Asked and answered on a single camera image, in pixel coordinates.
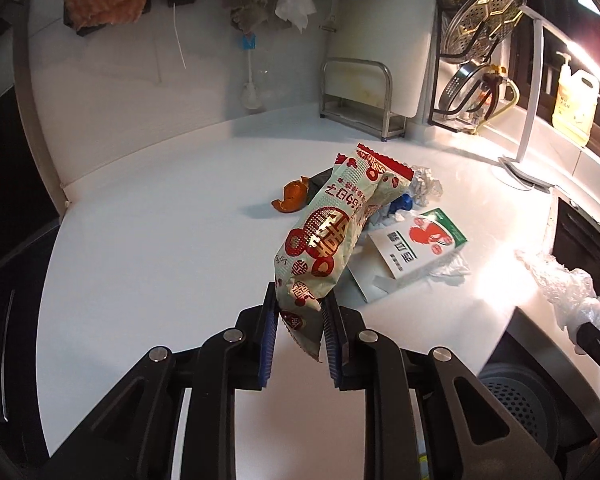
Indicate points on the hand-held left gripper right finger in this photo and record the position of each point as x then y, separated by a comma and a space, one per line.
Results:
332, 345

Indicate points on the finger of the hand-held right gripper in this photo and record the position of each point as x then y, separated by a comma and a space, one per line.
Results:
597, 345

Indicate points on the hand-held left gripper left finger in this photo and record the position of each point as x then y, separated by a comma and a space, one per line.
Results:
269, 340

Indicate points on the clear plastic wrap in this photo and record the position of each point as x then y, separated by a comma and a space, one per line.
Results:
560, 285

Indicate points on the red white snack packet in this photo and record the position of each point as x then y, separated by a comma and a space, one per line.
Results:
320, 240

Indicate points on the white carton box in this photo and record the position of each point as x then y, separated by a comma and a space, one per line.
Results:
420, 255

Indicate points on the white plastic film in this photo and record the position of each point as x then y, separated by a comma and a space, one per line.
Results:
452, 270

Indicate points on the orange peel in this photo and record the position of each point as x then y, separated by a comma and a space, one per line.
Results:
292, 195

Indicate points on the white plastic wrapper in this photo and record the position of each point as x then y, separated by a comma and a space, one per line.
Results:
425, 185

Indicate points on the grey perforated sink strainer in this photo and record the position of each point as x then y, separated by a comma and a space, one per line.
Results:
520, 400

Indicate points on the yellow detergent bottle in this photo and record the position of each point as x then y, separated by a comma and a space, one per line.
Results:
575, 105

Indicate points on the steel cutting board rack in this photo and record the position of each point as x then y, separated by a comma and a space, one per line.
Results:
386, 105

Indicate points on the white bottle brush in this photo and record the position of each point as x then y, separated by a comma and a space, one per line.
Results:
250, 75

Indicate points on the brass gas valve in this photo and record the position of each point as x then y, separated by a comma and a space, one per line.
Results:
497, 76

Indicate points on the glass pot lid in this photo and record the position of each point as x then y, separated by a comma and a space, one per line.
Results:
462, 87

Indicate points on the white peeler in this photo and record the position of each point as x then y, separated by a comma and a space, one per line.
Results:
330, 27

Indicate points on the white cutting board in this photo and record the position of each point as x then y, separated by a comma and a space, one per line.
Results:
380, 20

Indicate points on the hanging white rag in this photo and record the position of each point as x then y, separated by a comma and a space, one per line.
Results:
295, 2

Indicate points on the hanging grey rag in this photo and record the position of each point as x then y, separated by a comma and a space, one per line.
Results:
245, 0

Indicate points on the round steel steamer plate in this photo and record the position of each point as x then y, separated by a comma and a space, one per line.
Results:
485, 15

